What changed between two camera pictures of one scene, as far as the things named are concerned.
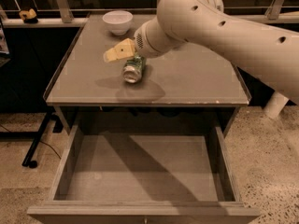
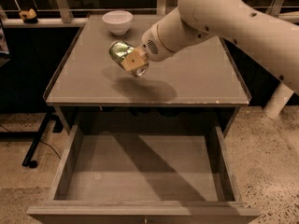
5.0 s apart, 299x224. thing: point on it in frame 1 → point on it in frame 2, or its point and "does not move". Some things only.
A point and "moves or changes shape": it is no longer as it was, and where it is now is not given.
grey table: [181, 77] does not move
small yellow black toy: [29, 16] does not move
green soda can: [134, 67] moves or changes shape
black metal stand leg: [36, 136] does not move
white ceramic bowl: [118, 21] does not move
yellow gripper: [142, 45] → [153, 44]
